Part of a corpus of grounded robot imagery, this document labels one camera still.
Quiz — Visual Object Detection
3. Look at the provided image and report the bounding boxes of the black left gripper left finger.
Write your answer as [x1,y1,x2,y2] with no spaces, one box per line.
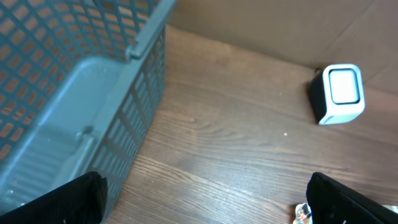
[1,171,108,224]

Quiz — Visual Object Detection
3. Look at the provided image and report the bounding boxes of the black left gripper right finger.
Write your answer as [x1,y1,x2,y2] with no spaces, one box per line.
[306,172,397,224]

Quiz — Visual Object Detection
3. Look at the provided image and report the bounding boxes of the white red snack packet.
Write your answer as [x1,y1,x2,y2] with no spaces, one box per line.
[292,203,313,224]

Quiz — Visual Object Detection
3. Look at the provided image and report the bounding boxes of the clear brown snack bag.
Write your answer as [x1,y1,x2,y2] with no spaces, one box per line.
[384,205,398,213]

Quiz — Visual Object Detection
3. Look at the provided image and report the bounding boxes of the white barcode scanner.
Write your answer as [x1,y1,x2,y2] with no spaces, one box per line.
[308,63,365,125]

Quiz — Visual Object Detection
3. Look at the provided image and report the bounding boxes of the grey plastic mesh basket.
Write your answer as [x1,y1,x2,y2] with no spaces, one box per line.
[1,0,175,214]

